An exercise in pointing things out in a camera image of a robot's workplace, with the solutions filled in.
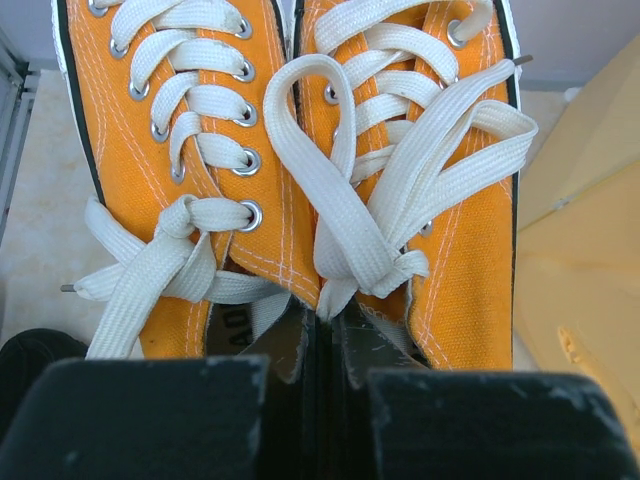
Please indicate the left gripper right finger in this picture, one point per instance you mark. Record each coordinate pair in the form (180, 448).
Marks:
(395, 418)

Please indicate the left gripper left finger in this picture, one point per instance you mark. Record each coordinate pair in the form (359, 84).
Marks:
(220, 417)

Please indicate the black chunky shoe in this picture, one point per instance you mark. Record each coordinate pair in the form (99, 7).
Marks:
(23, 359)

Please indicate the yellow shoe cabinet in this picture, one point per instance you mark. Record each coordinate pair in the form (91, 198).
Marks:
(577, 280)

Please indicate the orange canvas sneaker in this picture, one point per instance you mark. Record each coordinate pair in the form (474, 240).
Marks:
(400, 122)
(191, 201)

